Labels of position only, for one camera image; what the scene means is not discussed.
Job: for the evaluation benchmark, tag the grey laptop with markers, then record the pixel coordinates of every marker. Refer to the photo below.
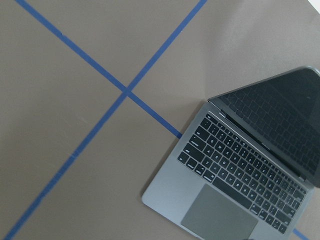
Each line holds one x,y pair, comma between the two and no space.
248,164

